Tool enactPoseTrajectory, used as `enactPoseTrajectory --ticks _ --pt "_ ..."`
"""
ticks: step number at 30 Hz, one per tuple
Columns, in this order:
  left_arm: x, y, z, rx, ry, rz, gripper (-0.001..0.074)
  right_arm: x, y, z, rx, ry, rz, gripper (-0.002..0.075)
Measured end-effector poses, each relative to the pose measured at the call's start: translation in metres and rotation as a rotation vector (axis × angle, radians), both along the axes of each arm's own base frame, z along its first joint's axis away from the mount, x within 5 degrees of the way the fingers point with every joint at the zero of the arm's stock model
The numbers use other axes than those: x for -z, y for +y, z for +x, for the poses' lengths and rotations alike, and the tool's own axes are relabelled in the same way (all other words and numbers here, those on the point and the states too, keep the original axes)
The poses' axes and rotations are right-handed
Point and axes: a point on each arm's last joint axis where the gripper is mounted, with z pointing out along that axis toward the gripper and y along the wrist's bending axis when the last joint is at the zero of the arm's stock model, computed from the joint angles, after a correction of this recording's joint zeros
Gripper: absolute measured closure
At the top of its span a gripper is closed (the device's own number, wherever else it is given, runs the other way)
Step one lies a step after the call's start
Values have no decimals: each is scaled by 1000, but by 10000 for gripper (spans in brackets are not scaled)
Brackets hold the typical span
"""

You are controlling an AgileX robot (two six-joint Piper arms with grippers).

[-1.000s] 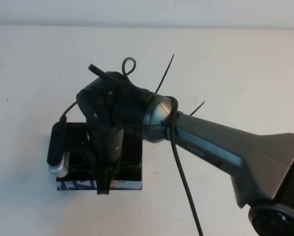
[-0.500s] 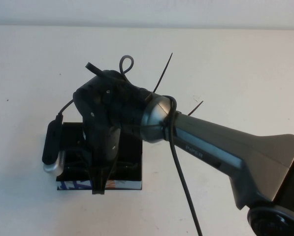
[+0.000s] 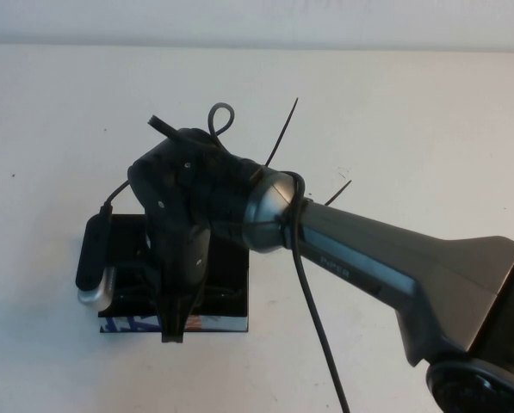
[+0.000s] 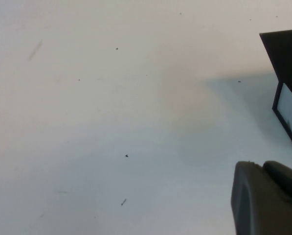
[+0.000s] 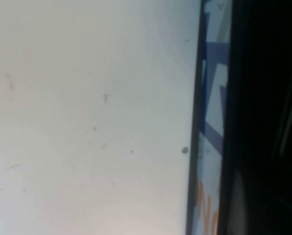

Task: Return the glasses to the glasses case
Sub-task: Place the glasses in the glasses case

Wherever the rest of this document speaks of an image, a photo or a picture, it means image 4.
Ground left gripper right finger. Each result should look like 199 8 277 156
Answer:
262 160 292 211

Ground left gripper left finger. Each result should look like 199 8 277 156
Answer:
230 161 292 235

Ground black glasses case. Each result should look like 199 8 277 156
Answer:
259 28 292 157

